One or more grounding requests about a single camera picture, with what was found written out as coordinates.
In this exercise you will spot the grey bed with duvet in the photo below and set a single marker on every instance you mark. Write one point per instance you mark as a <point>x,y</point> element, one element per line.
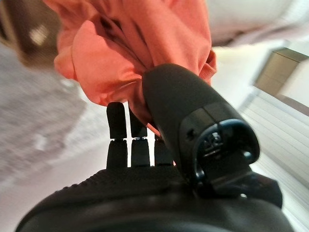
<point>253,17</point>

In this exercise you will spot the grey streaked rug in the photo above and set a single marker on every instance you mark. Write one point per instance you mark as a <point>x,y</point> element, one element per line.
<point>29,108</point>

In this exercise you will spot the brown wooden nightstand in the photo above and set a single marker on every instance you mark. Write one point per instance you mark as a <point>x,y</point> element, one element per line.
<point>275,70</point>

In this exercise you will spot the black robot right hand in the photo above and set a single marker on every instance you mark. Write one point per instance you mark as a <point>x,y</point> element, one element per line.
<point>181,108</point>

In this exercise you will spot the orange garment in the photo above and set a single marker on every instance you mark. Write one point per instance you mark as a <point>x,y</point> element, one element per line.
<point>120,48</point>

